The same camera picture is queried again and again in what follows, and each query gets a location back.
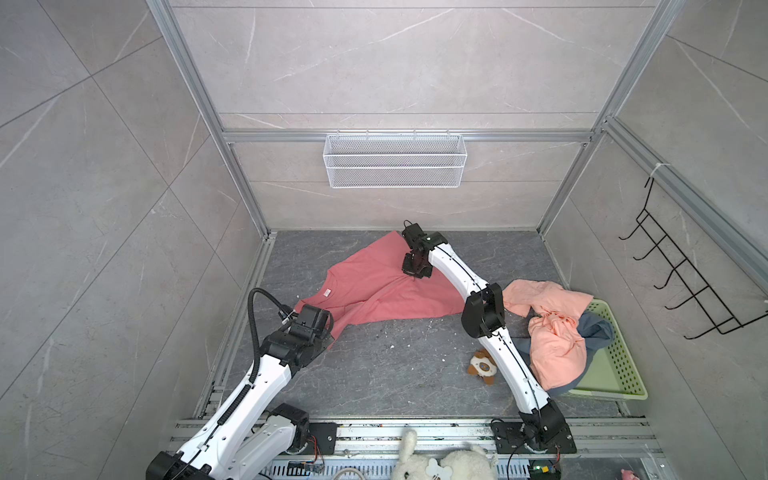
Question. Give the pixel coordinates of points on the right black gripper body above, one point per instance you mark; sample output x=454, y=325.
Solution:
x=411, y=266

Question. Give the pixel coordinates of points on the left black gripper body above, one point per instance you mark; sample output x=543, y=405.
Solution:
x=320, y=342

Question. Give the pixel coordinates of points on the dark pink t-shirt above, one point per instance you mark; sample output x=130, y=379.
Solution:
x=369, y=286

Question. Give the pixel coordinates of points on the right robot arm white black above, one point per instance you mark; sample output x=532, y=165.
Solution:
x=483, y=318

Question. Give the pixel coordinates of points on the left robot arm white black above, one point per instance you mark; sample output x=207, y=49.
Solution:
x=231, y=445

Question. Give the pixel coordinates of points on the small brown plush toy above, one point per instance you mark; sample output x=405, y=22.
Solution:
x=483, y=366

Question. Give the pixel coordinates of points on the light salmon t-shirt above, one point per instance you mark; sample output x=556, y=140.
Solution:
x=544, y=299

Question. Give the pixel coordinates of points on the grey blue t-shirt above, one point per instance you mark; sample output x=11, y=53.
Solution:
x=594, y=336

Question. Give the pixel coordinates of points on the white plush bunny toy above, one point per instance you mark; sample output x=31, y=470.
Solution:
x=470, y=464

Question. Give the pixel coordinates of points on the green plastic basket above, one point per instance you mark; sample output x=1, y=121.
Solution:
x=613, y=374

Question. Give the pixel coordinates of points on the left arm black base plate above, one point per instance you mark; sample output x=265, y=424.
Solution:
x=313, y=438

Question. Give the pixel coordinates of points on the white wire mesh basket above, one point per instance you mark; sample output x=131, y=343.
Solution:
x=416, y=160

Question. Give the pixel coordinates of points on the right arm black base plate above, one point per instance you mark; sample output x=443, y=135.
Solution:
x=519, y=437

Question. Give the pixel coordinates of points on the aluminium frame rails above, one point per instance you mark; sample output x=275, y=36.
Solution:
x=369, y=448

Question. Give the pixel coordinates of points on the black wire hook rack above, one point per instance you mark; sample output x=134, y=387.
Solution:
x=697, y=290

